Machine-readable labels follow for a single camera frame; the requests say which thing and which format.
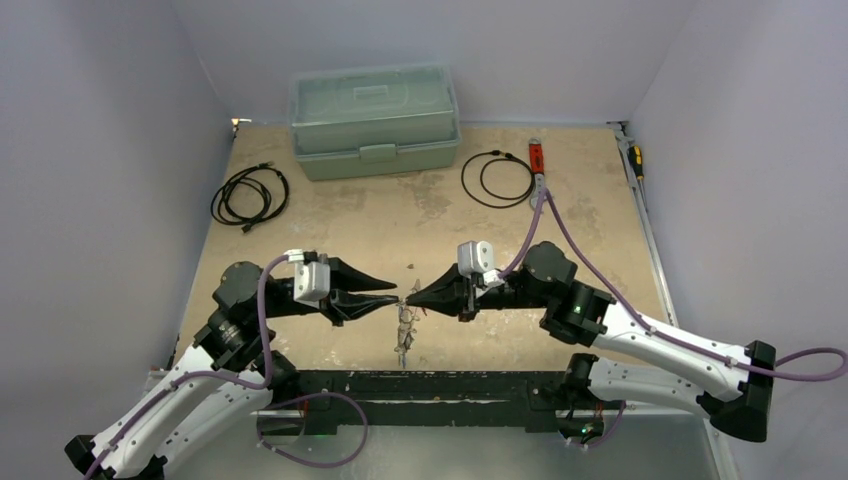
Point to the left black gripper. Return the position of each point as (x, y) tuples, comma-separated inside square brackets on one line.
[(343, 299)]

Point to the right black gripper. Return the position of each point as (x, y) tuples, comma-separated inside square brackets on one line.
[(468, 296)]

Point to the metal keyring with keys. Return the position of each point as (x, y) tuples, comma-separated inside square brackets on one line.
[(407, 316)]

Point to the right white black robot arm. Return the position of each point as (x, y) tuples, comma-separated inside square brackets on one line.
[(727, 384)]

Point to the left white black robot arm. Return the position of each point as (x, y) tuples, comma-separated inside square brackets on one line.
[(231, 367)]

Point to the green plastic toolbox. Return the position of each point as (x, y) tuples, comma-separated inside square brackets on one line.
[(363, 122)]

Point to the yellow black screwdriver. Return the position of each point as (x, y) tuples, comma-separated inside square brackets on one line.
[(635, 160)]

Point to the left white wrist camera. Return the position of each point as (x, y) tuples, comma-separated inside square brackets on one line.
[(312, 277)]

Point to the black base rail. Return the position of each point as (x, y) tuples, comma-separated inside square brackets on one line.
[(328, 399)]

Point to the red handled adjustable wrench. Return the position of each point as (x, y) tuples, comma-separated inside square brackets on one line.
[(537, 167)]

